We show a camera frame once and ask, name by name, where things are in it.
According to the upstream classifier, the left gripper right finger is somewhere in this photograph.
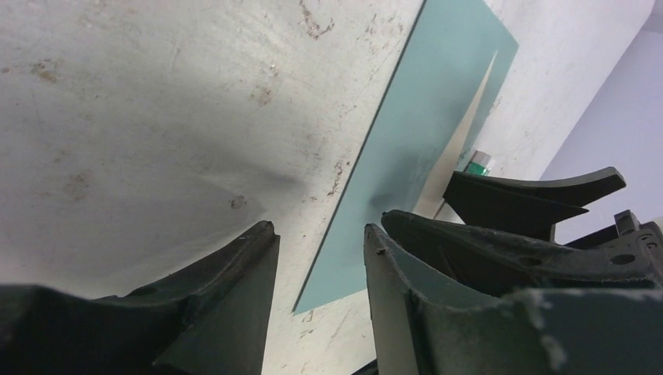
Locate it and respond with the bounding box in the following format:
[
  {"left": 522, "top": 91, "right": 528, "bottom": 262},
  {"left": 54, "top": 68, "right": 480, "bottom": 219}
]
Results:
[{"left": 364, "top": 224, "right": 662, "bottom": 374}]

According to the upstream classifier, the tan letter paper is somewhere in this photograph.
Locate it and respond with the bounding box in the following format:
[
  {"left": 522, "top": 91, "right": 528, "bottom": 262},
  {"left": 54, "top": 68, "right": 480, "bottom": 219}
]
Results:
[{"left": 413, "top": 51, "right": 499, "bottom": 219}]

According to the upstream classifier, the teal envelope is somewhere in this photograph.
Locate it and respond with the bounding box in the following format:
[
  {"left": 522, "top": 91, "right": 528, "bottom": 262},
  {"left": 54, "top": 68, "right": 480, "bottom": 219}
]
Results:
[{"left": 293, "top": 1, "right": 518, "bottom": 314}]

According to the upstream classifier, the green white glue stick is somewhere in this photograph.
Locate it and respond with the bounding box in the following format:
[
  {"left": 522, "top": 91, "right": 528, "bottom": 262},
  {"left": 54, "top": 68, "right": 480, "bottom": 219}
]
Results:
[{"left": 464, "top": 150, "right": 494, "bottom": 176}]

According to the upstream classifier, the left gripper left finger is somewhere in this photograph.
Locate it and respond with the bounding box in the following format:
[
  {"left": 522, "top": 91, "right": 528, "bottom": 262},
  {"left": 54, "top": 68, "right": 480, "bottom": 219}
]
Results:
[{"left": 1, "top": 221, "right": 280, "bottom": 374}]

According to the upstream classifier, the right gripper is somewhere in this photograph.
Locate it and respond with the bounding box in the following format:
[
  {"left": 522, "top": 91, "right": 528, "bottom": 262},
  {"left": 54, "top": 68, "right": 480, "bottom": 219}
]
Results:
[{"left": 382, "top": 166, "right": 662, "bottom": 295}]

